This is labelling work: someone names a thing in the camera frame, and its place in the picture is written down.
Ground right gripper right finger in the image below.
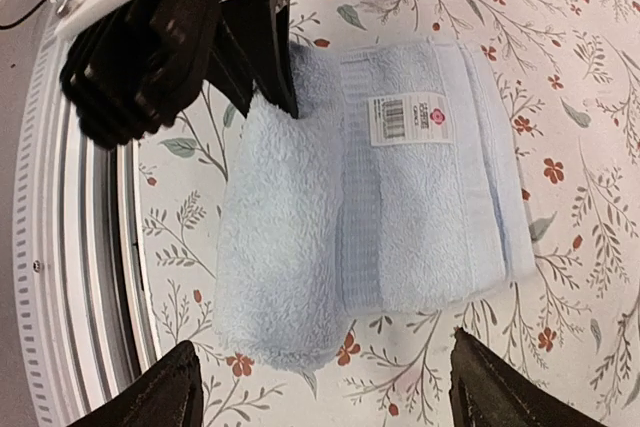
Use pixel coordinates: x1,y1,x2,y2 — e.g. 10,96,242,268
449,328,598,427

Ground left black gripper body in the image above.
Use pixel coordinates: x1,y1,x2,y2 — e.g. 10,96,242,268
60,0,269,150

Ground light blue towel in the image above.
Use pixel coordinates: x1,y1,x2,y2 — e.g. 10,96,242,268
214,40,534,371

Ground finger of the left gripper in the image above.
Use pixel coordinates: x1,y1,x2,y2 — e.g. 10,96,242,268
207,31,254,118
248,0,299,119

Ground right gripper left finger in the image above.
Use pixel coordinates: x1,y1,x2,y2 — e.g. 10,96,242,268
77,340,204,427

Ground aluminium front rail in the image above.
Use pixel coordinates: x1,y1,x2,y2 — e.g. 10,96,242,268
12,20,161,426

